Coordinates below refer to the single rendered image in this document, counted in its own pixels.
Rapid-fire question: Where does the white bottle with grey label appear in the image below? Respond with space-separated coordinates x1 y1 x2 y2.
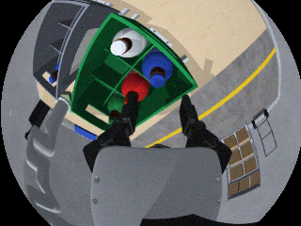
111 27 148 57

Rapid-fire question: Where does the blue bottle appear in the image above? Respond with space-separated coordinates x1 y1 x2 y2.
49 61 60 84
142 47 174 88

